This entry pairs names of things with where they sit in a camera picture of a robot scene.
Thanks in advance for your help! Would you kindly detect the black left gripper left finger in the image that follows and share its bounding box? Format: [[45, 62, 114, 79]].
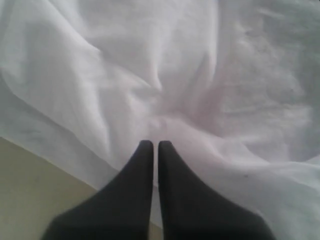
[[42, 140, 153, 240]]

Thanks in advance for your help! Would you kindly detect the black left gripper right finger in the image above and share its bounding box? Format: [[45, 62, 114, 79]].
[[158, 141, 273, 240]]

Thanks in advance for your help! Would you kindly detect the white printed t-shirt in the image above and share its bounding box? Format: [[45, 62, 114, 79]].
[[0, 0, 320, 240]]

